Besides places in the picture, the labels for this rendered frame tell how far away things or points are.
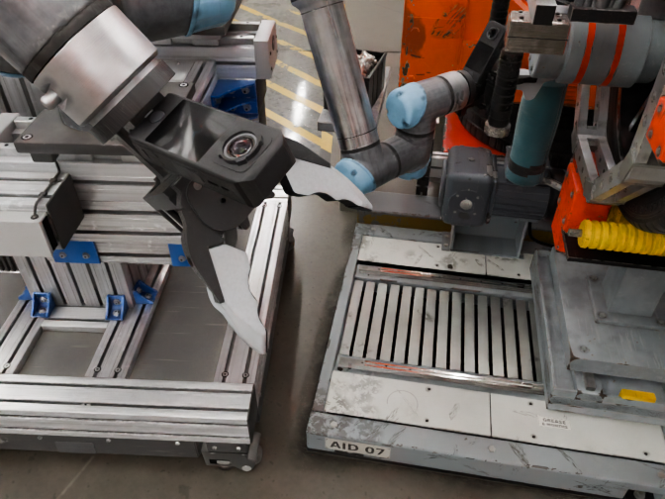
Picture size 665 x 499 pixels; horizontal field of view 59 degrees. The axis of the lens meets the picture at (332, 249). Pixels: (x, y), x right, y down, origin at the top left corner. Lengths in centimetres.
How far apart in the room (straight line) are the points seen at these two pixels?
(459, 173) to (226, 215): 124
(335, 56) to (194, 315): 74
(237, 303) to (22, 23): 22
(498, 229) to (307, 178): 149
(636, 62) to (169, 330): 112
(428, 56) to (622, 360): 90
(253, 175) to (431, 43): 135
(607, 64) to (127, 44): 92
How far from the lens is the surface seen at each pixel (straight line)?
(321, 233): 203
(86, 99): 41
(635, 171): 106
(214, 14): 56
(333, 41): 105
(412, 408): 145
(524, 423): 148
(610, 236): 129
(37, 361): 151
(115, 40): 42
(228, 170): 35
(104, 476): 153
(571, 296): 159
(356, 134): 106
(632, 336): 155
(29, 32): 42
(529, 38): 101
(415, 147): 115
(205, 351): 140
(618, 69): 119
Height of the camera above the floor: 126
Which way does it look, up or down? 40 degrees down
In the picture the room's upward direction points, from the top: straight up
